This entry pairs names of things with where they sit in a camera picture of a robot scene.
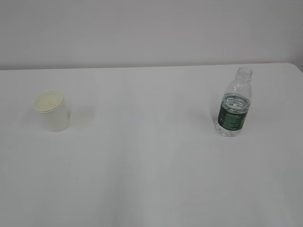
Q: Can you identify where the clear plastic water bottle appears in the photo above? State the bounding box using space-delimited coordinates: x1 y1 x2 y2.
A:
215 67 253 137

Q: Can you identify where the white paper cup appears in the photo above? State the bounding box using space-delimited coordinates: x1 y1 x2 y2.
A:
33 90 69 132

